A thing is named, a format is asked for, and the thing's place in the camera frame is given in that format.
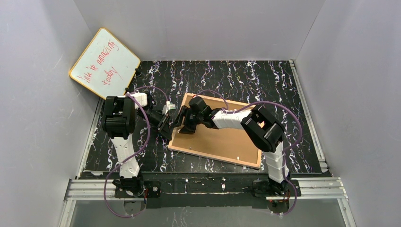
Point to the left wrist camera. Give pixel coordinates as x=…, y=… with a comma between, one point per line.
x=168, y=107

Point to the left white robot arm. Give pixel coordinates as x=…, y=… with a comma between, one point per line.
x=119, y=123

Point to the aluminium rail base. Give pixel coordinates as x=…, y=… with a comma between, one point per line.
x=189, y=191

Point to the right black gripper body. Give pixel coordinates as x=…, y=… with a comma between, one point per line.
x=187, y=118

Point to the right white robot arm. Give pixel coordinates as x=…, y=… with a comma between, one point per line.
x=263, y=129

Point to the frame backing board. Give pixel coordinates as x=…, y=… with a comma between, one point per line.
x=219, y=141

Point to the wooden picture frame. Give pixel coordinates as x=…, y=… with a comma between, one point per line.
x=216, y=153

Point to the whiteboard with red writing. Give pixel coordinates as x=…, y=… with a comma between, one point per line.
x=106, y=67

